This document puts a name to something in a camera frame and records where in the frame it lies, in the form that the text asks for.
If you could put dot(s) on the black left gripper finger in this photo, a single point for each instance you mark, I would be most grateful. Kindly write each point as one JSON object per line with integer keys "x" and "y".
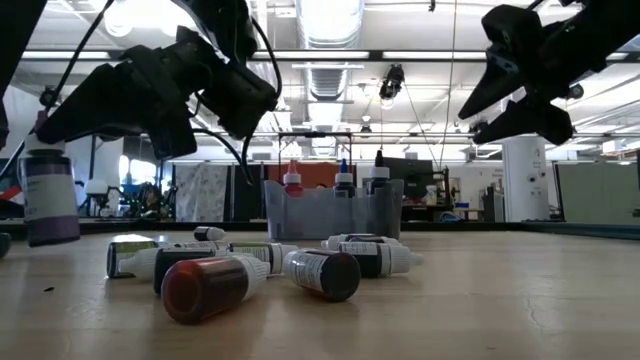
{"x": 110, "y": 90}
{"x": 115, "y": 124}

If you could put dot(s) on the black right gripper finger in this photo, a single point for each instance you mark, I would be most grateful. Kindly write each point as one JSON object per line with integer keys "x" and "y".
{"x": 520, "y": 122}
{"x": 497, "y": 82}

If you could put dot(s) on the large purple food coloring bottle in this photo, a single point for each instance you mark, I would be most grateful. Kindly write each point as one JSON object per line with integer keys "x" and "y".
{"x": 50, "y": 200}

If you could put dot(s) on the small green food coloring bottle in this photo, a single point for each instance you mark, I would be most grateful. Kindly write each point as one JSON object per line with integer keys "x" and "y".
{"x": 125, "y": 255}
{"x": 252, "y": 248}

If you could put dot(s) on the small grey food coloring bottle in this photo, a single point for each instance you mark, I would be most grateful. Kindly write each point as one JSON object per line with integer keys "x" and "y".
{"x": 207, "y": 233}

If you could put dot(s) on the small black food coloring bottle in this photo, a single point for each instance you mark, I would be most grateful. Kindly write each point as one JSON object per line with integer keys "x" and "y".
{"x": 172, "y": 260}

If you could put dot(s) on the small pale food coloring bottle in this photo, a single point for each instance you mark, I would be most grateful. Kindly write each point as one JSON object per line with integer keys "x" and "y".
{"x": 200, "y": 245}

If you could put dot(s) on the large black food coloring bottle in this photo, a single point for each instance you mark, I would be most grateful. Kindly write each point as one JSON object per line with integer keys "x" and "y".
{"x": 379, "y": 172}

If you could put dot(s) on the large red food coloring bottle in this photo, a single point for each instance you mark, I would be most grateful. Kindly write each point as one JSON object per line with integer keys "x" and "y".
{"x": 293, "y": 177}

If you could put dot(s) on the small dark food coloring bottle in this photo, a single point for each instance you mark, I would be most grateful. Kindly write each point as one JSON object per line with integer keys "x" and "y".
{"x": 385, "y": 239}

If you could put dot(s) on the large blue food coloring bottle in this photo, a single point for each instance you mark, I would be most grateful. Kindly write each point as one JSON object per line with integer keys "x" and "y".
{"x": 344, "y": 179}

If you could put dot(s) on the small dark red coloring bottle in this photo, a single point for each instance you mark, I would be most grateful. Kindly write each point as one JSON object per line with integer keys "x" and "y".
{"x": 205, "y": 290}

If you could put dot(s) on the small blue food coloring bottle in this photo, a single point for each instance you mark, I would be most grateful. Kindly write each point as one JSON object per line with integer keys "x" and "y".
{"x": 380, "y": 260}

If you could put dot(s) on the translucent grey plastic bin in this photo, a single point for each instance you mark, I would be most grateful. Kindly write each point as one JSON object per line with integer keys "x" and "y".
{"x": 325, "y": 215}

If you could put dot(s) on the small brown food coloring bottle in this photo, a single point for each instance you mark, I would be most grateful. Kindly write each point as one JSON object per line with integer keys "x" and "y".
{"x": 320, "y": 272}

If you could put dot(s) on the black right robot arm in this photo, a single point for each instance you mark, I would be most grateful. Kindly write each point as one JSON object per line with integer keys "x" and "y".
{"x": 610, "y": 25}

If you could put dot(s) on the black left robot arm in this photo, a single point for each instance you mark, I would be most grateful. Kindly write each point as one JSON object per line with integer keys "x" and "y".
{"x": 220, "y": 20}

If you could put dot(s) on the black ceiling spotlight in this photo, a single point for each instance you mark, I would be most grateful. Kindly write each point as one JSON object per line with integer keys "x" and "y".
{"x": 392, "y": 82}
{"x": 479, "y": 126}

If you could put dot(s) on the white round pillar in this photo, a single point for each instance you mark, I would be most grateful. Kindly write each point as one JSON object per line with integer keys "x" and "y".
{"x": 525, "y": 190}

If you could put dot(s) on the long ceiling light bar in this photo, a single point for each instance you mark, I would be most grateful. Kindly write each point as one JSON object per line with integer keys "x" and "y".
{"x": 435, "y": 55}

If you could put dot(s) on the black background robot equipment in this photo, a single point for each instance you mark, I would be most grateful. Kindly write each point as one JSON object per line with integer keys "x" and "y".
{"x": 145, "y": 200}

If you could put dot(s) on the grey-green partition panel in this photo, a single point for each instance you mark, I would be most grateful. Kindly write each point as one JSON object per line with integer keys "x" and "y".
{"x": 597, "y": 192}

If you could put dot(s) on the white patterned curtain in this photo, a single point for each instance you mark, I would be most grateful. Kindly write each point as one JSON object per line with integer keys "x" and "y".
{"x": 200, "y": 192}

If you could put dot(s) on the black computer monitor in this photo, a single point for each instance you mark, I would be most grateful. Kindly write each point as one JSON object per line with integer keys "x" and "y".
{"x": 412, "y": 175}

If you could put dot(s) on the red angled bar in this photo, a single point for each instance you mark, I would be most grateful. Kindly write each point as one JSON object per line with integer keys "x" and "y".
{"x": 10, "y": 193}

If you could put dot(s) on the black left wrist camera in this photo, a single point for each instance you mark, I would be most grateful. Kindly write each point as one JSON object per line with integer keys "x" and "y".
{"x": 240, "y": 100}

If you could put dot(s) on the black aluminium rig frame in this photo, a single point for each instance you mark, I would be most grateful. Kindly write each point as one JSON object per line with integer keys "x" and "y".
{"x": 500, "y": 226}

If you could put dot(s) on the dark wall screen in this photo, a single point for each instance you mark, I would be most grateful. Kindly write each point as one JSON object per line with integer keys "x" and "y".
{"x": 7, "y": 172}

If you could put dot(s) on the silver ventilation duct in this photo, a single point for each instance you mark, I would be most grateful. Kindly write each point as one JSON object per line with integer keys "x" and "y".
{"x": 327, "y": 80}

